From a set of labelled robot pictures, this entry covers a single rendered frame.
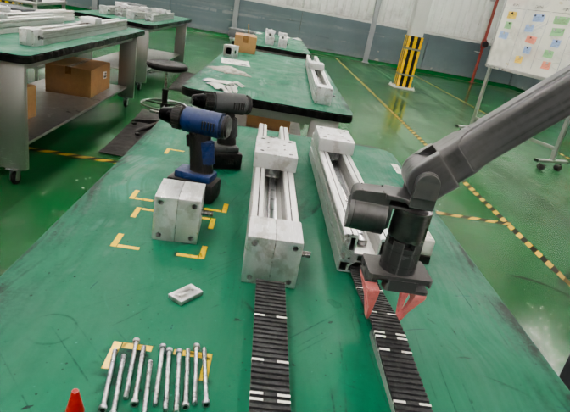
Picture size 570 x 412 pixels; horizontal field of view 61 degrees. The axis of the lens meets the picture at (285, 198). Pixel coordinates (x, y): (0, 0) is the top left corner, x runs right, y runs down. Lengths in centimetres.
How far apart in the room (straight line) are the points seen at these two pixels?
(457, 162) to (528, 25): 627
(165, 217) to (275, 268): 25
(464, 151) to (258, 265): 40
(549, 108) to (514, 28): 636
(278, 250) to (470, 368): 36
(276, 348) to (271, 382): 7
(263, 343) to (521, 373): 43
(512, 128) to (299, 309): 44
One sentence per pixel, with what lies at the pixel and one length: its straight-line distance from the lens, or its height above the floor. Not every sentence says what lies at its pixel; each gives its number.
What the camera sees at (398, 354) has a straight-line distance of 76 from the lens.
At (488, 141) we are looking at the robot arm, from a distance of 73.
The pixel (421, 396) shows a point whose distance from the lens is 72.
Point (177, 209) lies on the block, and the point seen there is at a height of 85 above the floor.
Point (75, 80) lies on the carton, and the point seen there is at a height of 36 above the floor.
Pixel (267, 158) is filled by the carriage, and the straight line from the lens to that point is 123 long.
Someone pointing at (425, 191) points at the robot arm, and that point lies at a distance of 70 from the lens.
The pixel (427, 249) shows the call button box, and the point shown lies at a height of 82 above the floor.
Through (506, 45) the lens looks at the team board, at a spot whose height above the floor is 126.
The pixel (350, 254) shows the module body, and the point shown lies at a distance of 98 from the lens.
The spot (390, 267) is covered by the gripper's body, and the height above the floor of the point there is 91.
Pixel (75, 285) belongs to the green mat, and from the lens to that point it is 87.
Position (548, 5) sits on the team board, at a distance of 683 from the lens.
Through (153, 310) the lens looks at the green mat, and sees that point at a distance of 81.
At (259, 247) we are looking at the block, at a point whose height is 85.
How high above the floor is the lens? 126
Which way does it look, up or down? 22 degrees down
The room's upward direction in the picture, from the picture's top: 11 degrees clockwise
